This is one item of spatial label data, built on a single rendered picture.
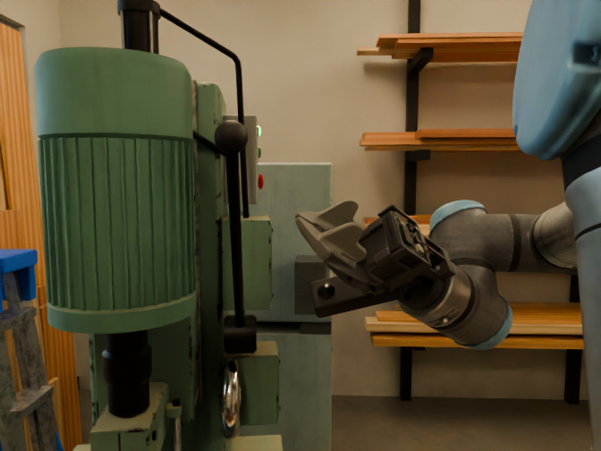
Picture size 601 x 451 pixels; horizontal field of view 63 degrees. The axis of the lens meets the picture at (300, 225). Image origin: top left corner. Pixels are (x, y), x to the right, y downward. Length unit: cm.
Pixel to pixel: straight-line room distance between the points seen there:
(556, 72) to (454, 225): 56
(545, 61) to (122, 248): 45
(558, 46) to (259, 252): 63
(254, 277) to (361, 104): 226
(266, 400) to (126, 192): 45
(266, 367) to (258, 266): 17
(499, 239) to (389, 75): 232
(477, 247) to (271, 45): 244
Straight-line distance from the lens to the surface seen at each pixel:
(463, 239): 76
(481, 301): 70
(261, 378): 84
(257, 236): 80
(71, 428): 281
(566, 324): 289
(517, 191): 316
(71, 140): 58
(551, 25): 26
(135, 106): 56
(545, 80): 24
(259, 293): 82
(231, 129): 51
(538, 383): 347
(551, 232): 72
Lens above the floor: 137
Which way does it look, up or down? 6 degrees down
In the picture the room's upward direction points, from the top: straight up
